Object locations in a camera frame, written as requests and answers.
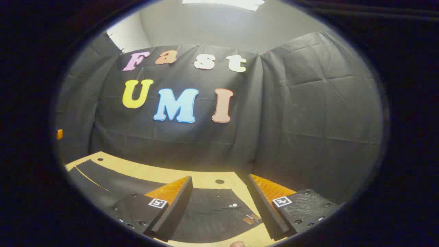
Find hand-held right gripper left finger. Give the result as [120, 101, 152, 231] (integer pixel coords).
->
[109, 176, 193, 243]

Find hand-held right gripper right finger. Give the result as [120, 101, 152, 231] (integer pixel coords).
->
[248, 174, 341, 241]

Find dark grey jeans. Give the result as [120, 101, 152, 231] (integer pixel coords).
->
[67, 160, 264, 244]

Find black backdrop cloth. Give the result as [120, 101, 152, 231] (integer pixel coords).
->
[55, 30, 384, 206]

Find ceiling light panel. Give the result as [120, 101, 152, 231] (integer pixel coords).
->
[182, 0, 266, 11]

